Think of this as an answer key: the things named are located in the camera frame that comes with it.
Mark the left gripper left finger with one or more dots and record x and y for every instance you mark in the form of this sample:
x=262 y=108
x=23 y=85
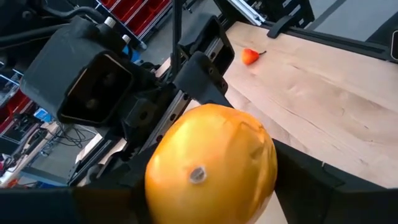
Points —
x=62 y=205

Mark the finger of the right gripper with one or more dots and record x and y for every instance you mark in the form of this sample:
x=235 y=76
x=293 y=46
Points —
x=199 y=77

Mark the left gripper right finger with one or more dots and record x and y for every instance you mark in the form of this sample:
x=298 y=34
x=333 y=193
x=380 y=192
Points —
x=326 y=199

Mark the yellow-orange round fruit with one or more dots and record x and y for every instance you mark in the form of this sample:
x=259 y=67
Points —
x=211 y=161

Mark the red-orange fruit with stem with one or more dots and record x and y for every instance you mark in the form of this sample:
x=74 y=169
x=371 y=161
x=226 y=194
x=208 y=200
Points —
x=249 y=56

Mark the red bin storage rack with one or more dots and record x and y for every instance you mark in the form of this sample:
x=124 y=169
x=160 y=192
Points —
x=136 y=12

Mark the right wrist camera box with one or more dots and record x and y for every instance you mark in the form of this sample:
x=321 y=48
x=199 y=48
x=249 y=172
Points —
x=62 y=68

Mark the black table edge bracket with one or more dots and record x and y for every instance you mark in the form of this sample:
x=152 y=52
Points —
x=286 y=23

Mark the black aluminium table frame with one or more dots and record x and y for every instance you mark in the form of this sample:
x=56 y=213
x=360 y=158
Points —
x=342 y=42

